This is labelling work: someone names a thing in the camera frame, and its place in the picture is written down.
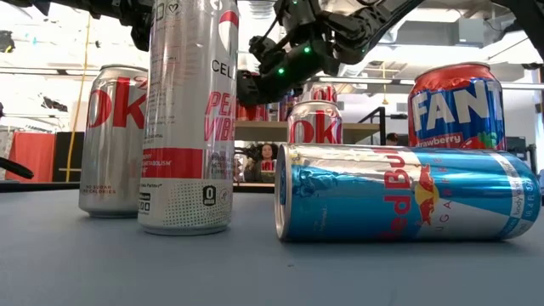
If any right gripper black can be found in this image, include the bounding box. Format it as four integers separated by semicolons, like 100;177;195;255
235;0;341;108

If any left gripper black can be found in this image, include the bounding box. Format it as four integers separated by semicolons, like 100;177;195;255
127;6;155;53

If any red Fanta strawberry can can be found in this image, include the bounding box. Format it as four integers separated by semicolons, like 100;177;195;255
235;104;269;122
407;61;507;152

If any blue silver Red Bull can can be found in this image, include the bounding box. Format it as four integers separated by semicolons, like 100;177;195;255
274;143;543;244
271;91;298;123

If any silver Diet Coke can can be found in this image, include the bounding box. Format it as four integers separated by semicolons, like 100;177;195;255
78;64;150;220
308;83;339;103
286;100;344;145

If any white Celsius Peach Vibe can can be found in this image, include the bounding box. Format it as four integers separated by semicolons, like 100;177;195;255
137;0;240;237

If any black ceiling fixture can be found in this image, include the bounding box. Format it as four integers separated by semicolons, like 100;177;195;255
0;29;16;54

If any black partition panel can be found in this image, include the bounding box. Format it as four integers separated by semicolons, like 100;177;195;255
53;131;86;184

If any orange partition panel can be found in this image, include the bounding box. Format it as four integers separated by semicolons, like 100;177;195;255
10;131;57;184

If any yellow cable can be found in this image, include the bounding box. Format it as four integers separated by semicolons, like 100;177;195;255
65;12;93;184

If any wooden shelf with black frame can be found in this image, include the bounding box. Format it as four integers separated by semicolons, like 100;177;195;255
234;105;388;148

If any black metal table frame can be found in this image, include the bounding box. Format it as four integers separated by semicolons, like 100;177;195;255
0;181;276;195

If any black cable loop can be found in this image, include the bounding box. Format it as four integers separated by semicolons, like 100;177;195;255
0;156;35;180

